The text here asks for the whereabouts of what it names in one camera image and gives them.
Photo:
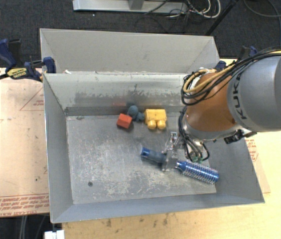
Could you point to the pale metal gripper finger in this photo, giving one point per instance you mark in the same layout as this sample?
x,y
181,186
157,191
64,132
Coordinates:
x,y
173,138
168,163

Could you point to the blue hairbrush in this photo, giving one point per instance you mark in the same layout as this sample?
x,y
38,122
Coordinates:
x,y
200,173

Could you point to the yellow toy block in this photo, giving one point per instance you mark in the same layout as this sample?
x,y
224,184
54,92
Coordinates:
x,y
155,116

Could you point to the dark blue-grey toy figure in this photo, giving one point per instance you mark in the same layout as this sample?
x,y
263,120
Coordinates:
x,y
133,111

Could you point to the red toy block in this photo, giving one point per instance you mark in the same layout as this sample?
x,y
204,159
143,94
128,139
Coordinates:
x,y
124,121

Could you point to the grey metal bin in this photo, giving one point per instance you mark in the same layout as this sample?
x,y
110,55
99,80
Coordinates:
x,y
110,158

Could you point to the black cylinder on white bracket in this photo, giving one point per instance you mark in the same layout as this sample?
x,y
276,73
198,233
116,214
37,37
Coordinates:
x,y
233,138

